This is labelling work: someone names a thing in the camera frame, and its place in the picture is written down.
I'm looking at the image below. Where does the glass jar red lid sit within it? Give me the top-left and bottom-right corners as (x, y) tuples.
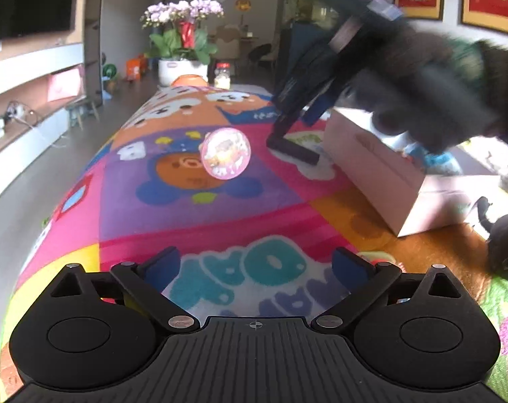
(213, 62), (231, 90)

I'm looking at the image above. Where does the black plush toy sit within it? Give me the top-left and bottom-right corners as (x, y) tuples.
(475, 196), (508, 280)

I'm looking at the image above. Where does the white tv cabinet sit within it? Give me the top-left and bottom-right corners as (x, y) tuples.
(0, 43), (86, 195)

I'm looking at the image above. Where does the pink round candy tin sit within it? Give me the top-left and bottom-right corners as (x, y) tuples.
(199, 127), (251, 180)

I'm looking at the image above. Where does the blue white snack bag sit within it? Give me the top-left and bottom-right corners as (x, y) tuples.
(401, 143), (462, 177)

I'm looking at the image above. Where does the orange bowl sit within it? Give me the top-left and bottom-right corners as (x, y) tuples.
(171, 75), (208, 87)

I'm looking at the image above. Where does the small wooden stool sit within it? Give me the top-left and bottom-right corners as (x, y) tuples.
(65, 96), (100, 130)

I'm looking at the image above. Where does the colourful cartoon play mat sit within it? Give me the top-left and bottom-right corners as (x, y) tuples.
(3, 86), (508, 401)

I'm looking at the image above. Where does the purple orchid potted plant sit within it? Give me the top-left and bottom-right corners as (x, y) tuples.
(140, 0), (224, 86)

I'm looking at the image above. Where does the black cylindrical stick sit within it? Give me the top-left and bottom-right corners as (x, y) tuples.
(266, 134), (319, 166)

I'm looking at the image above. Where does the pink cardboard box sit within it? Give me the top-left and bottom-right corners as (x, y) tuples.
(323, 107), (502, 237)

